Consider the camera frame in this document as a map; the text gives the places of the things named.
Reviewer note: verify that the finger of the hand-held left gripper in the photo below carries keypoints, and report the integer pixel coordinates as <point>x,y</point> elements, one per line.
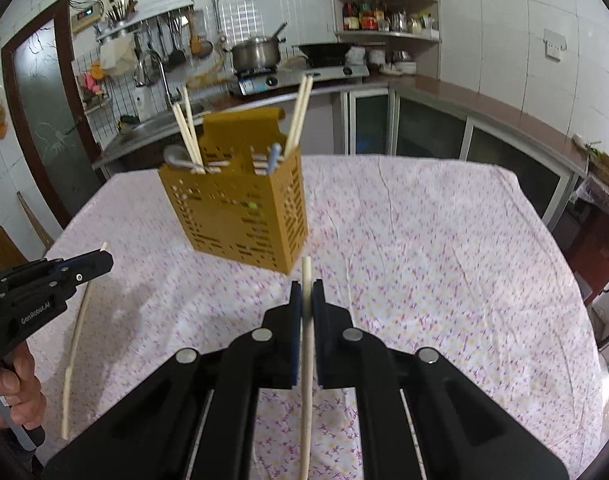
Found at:
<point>92,267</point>
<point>44,267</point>

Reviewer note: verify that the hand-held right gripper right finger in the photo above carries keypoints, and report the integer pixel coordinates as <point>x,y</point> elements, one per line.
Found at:
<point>318,340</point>

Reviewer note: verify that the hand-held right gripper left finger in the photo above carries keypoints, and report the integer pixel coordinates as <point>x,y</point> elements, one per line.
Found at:
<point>294,340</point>

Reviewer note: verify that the pale wooden chopstick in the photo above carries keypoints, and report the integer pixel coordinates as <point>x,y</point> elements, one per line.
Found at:
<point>184,135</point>
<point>297,112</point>
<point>307,270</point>
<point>189,135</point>
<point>77,330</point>
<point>303,112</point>
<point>193,125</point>

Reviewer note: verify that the gold slotted utensil holder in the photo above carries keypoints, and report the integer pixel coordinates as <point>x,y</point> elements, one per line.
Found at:
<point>234,225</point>

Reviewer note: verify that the all-metal spoon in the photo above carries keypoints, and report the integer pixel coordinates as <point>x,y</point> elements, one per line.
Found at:
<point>174,155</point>

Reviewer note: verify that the person's left hand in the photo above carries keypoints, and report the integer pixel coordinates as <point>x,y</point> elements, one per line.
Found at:
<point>19,390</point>

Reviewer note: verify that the frosted glass door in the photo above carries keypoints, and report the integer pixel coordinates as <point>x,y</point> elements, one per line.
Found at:
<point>49,125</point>

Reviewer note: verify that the steel sink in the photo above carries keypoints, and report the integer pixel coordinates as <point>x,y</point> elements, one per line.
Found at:
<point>159,117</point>

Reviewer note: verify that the chrome faucet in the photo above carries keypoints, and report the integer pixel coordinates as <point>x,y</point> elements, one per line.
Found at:
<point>157,70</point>

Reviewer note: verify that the white hanging bag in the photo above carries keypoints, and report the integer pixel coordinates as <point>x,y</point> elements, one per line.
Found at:
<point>117,55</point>

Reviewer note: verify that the kitchen base cabinets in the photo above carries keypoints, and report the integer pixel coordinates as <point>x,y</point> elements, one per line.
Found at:
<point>434,125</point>

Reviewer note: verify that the steel gas stove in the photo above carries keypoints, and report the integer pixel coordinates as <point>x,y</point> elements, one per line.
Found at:
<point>304,80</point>

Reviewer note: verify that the steel cooking pot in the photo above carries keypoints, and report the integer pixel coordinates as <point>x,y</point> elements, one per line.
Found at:
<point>254,55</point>

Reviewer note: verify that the black wok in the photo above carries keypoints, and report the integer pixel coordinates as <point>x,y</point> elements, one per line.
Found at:
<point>324,52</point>

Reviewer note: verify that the corner wall shelf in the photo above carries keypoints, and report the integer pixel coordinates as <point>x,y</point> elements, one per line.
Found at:
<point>384,15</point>

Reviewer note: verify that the white wall socket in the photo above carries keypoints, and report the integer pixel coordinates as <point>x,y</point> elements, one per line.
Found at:
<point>555,43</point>

